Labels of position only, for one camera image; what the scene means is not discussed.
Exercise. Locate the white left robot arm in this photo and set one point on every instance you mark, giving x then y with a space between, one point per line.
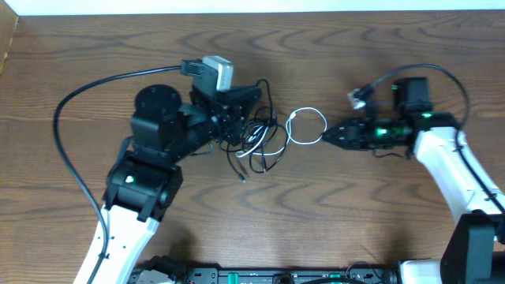
145 178

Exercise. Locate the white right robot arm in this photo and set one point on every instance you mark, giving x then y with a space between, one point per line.
436 140

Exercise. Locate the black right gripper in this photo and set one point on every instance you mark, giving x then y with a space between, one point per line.
349 141

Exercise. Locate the brown cardboard panel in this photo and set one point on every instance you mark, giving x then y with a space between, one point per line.
8 25

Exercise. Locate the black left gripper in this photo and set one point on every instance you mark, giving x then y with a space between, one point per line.
226 114

